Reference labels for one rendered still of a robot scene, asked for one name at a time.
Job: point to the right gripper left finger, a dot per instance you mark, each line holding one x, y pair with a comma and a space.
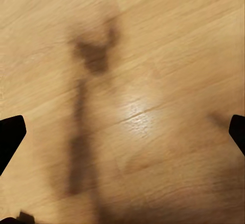
12, 132

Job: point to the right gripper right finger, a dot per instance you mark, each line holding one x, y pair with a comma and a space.
237, 131

